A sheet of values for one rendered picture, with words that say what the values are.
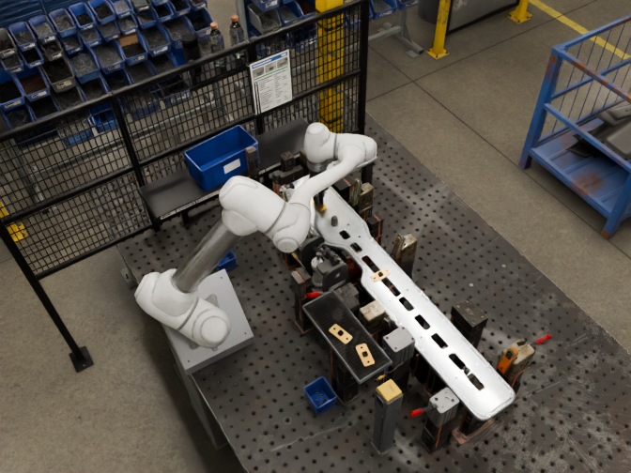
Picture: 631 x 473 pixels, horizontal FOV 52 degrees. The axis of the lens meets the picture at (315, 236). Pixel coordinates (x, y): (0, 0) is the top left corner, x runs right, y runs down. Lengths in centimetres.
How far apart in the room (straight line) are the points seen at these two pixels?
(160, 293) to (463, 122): 309
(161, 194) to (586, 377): 200
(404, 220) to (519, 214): 128
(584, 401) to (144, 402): 216
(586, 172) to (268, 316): 246
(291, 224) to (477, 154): 276
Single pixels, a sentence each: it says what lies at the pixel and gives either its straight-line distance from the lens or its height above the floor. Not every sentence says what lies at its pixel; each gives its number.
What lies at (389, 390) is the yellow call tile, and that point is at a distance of 225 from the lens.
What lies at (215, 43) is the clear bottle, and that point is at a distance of 297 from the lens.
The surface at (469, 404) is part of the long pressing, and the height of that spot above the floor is 100.
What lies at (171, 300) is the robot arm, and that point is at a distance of 248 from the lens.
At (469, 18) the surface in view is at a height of 21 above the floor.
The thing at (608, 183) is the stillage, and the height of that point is 16.
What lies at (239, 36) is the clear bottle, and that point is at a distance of 300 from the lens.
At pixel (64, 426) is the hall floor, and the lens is 373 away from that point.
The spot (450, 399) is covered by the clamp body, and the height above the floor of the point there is 106.
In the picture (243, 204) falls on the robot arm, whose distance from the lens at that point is 212.
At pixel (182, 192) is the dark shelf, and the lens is 304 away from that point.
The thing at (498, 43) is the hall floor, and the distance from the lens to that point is 585.
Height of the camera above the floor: 317
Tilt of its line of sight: 50 degrees down
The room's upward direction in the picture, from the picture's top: 3 degrees counter-clockwise
